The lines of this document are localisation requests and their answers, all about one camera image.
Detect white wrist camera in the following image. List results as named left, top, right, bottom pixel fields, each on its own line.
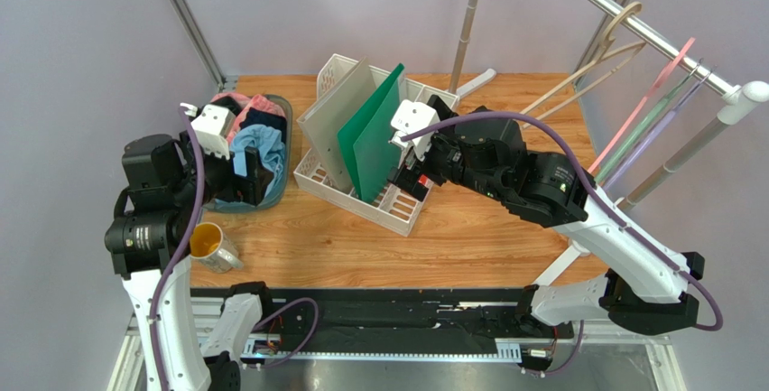
left=180, top=103, right=236, bottom=160
left=389, top=99, right=440, bottom=161

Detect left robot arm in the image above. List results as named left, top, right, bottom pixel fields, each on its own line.
left=105, top=134, right=273, bottom=390

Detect pink plastic hanger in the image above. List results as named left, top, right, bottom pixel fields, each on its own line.
left=588, top=37, right=696, bottom=173

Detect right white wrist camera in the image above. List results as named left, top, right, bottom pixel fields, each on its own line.
left=389, top=99, right=440, bottom=161

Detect beige wooden hanger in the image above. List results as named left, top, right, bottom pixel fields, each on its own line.
left=521, top=1, right=646, bottom=120

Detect green plastic hanger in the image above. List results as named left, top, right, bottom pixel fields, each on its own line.
left=596, top=72, right=693, bottom=183

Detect grey laundry basket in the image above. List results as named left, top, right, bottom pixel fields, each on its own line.
left=204, top=92, right=292, bottom=214

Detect purple plastic hanger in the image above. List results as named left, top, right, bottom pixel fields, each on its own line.
left=600, top=79, right=705, bottom=188

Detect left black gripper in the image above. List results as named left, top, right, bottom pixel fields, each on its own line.
left=171, top=129, right=273, bottom=210

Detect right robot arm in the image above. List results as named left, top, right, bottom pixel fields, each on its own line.
left=389, top=112, right=705, bottom=335

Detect green folder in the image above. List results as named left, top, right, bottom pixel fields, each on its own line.
left=337, top=63, right=404, bottom=203

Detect yellow inside mug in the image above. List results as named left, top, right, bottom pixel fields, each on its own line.
left=190, top=222, right=244, bottom=274

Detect pink garment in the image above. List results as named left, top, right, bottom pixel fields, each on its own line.
left=209, top=90, right=287, bottom=145

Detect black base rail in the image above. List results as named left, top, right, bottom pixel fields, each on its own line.
left=191, top=282, right=575, bottom=355

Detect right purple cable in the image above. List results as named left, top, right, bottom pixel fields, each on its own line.
left=401, top=110, right=725, bottom=377

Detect white file organizer rack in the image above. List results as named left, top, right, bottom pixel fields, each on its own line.
left=293, top=53, right=460, bottom=237

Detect light blue shorts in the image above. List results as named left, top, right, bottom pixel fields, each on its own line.
left=208, top=124, right=288, bottom=213

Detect metal clothes rack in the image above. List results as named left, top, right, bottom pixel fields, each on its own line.
left=447, top=0, right=769, bottom=288

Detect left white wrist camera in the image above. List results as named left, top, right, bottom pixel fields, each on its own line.
left=180, top=103, right=236, bottom=160

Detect purple cable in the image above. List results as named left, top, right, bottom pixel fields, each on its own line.
left=145, top=104, right=320, bottom=391
left=401, top=110, right=725, bottom=377

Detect grey folder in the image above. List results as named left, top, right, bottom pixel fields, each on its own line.
left=297, top=57, right=376, bottom=192

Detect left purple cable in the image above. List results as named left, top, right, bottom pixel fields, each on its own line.
left=145, top=104, right=320, bottom=391

